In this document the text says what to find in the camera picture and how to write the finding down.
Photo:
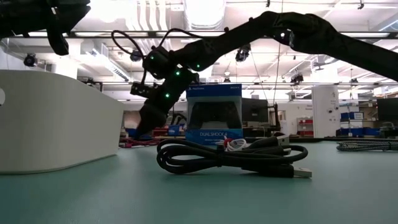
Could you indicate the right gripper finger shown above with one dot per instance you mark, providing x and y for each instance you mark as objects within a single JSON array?
[{"x": 152, "y": 118}]

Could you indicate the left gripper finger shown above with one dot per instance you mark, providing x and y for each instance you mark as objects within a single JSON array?
[{"x": 59, "y": 43}]

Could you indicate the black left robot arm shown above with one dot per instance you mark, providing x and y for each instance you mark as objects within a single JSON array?
[{"x": 18, "y": 15}]

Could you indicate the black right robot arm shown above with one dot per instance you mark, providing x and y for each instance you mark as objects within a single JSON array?
[{"x": 248, "y": 34}]

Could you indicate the blue DualShock controller box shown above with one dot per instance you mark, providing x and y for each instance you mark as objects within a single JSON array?
[{"x": 214, "y": 93}]

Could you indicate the black monitor with stand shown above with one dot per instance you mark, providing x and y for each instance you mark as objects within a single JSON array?
[{"x": 255, "y": 110}]

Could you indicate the green table mat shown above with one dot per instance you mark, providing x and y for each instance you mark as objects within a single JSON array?
[{"x": 93, "y": 199}]

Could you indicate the red storage shelf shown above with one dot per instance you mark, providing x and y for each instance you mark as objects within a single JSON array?
[{"x": 305, "y": 127}]

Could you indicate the white pillar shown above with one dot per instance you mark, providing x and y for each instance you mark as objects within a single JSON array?
[{"x": 325, "y": 109}]

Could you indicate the blue storage bins shelf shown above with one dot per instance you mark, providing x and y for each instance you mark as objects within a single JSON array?
[{"x": 357, "y": 124}]

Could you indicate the black computer monitor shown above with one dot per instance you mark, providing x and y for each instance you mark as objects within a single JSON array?
[{"x": 388, "y": 109}]

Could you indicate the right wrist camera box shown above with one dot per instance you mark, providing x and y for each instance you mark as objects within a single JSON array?
[{"x": 140, "y": 89}]

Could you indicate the black ceiling camera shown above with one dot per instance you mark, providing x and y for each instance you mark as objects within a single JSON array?
[
  {"x": 297, "y": 77},
  {"x": 243, "y": 53},
  {"x": 31, "y": 60},
  {"x": 136, "y": 55}
]

